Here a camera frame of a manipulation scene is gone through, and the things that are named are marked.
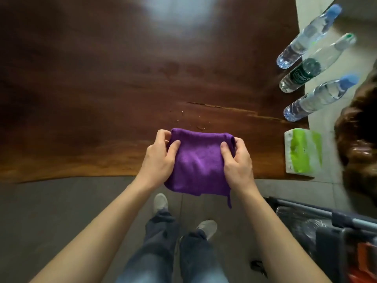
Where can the person's right hand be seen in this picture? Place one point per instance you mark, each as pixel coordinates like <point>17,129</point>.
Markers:
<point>240,170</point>

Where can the person's left hand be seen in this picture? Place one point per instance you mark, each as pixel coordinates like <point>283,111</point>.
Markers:
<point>154,162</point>

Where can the person's right thumb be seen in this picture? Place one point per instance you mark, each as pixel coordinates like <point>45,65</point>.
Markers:
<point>226,153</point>

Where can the person's left thumb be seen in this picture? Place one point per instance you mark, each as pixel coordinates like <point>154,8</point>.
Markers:
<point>173,150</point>

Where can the purple cloth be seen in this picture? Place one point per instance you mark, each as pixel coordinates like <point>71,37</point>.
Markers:
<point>200,162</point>

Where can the person's left forearm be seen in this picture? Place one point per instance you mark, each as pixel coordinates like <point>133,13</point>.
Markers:
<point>97,232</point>

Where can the person's right forearm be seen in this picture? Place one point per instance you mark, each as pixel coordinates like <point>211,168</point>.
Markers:
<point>279,241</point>

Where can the person's left grey shoe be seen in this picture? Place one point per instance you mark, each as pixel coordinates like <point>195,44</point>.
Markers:
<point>160,203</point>

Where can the person's grey shoe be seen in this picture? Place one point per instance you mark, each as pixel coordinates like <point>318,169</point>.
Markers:
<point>208,227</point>
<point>160,203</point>

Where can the person's right grey shoe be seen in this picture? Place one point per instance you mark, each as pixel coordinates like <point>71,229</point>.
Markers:
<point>208,227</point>

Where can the green white tissue pack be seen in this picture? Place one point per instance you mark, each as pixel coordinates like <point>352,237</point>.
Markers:
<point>303,153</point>

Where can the blue cap water bottle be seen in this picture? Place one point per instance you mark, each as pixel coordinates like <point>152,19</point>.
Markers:
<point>306,36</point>
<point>318,98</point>

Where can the blue jeans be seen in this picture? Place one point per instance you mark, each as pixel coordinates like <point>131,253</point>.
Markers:
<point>197,256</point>

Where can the clear plastic bag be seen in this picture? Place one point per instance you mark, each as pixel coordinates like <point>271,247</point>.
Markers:
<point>303,229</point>

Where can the green label water bottle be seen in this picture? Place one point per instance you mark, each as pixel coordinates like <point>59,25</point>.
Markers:
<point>312,66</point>

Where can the grey metal cart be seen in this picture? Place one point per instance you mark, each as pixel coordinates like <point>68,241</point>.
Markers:
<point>344,221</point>

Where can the orange item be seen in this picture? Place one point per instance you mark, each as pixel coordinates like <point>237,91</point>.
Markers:
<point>366,256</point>

